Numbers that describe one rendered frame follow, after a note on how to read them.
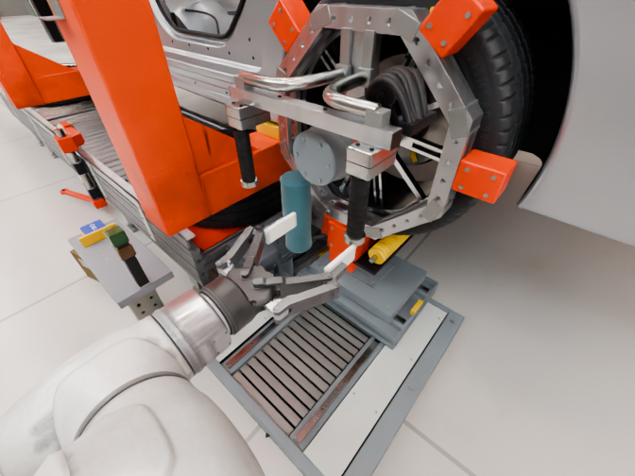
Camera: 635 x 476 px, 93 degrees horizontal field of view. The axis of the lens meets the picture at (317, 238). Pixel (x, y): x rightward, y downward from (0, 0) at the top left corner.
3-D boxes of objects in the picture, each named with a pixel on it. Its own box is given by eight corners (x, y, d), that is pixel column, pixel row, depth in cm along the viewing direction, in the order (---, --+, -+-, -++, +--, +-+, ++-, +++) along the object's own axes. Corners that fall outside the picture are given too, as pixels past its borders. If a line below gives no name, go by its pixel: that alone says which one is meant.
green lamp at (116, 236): (130, 241, 82) (124, 229, 79) (115, 248, 80) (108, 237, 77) (124, 235, 84) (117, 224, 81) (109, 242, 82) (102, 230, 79)
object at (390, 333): (434, 295, 136) (439, 280, 129) (392, 351, 115) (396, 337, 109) (345, 246, 161) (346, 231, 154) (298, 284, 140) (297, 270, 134)
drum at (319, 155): (384, 165, 81) (392, 111, 72) (334, 198, 69) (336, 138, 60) (342, 150, 88) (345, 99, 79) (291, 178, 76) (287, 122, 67)
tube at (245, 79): (351, 84, 69) (355, 28, 62) (292, 104, 58) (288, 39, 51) (296, 72, 78) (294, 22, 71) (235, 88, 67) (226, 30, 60)
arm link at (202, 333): (203, 387, 37) (243, 352, 40) (181, 348, 31) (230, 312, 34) (165, 342, 41) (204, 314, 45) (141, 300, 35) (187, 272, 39)
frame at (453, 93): (436, 254, 84) (521, 10, 49) (424, 266, 81) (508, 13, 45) (296, 187, 111) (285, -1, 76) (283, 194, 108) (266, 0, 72)
